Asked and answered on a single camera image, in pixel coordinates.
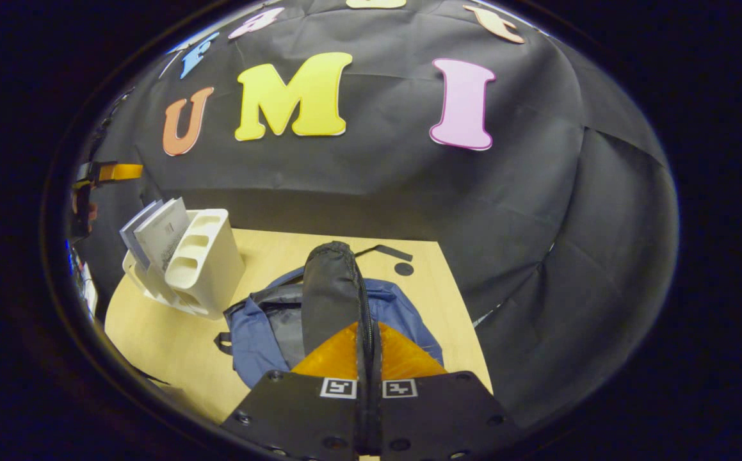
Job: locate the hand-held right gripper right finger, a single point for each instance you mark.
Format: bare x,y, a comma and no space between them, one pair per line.
441,416

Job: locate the blue schoolbag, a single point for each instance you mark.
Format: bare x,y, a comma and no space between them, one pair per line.
255,333

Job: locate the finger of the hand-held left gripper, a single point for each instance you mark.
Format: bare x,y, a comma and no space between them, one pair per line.
121,172

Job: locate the white plastic bookshelf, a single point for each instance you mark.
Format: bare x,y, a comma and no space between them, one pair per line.
217,269

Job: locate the black backdrop cloth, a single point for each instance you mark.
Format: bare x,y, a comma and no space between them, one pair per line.
537,224

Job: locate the colourful printed banner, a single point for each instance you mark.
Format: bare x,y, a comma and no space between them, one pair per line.
86,285

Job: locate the black round sticker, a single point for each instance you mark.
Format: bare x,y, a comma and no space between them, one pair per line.
404,269

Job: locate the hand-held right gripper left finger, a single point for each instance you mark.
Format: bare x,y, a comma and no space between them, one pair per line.
300,416

